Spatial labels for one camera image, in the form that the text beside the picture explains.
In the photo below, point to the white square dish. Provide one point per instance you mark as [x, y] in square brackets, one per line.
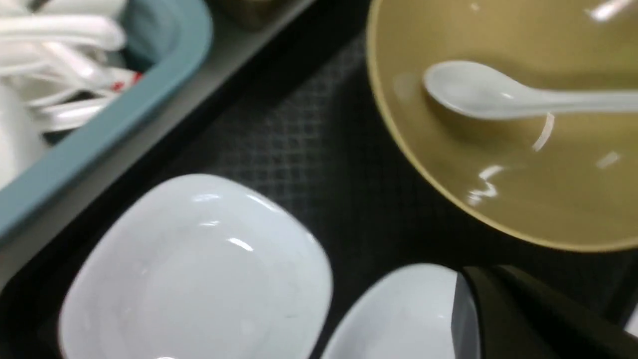
[406, 315]
[200, 267]

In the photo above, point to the brown plastic bin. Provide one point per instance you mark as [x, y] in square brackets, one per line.
[251, 14]

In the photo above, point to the black plastic serving tray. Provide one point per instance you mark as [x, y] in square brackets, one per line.
[298, 124]

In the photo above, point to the yellow noodle bowl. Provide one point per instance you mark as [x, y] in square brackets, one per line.
[566, 181]

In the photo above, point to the pile of white soup spoons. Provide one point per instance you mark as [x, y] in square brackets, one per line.
[60, 67]

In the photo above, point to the white ceramic soup spoon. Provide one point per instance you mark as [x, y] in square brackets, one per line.
[482, 92]

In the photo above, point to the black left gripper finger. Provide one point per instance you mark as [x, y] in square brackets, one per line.
[502, 312]

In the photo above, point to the teal plastic bin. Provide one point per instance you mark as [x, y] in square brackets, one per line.
[172, 38]

